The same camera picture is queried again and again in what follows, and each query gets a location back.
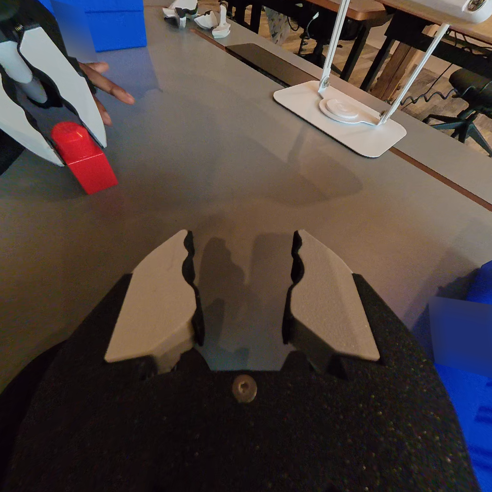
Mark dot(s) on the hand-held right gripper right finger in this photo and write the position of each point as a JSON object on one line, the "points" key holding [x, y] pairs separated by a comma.
{"points": [[330, 303]]}

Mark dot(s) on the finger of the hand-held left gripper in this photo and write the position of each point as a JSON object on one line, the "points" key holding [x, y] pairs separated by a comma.
{"points": [[23, 127], [69, 84]]}

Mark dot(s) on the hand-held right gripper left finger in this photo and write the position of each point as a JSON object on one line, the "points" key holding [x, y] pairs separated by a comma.
{"points": [[153, 307]]}

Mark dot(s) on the red mega block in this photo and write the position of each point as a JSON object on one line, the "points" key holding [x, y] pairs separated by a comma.
{"points": [[90, 165]]}

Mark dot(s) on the blue plastic bin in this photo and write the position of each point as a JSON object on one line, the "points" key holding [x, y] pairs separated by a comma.
{"points": [[119, 23], [476, 415]]}

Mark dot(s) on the person's left hand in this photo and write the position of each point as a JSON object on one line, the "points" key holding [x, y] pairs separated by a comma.
{"points": [[105, 86]]}

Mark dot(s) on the white plastic piece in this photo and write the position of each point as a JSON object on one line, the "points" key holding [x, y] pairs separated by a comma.
{"points": [[178, 13], [205, 20], [222, 23]]}

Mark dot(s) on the white document stand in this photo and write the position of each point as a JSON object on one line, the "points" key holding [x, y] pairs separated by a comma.
{"points": [[346, 123]]}

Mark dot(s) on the black office chair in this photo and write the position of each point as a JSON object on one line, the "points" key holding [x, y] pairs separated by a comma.
{"points": [[472, 84]]}

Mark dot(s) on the long wooden office table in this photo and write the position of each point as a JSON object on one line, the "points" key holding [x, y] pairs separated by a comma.
{"points": [[357, 9]]}

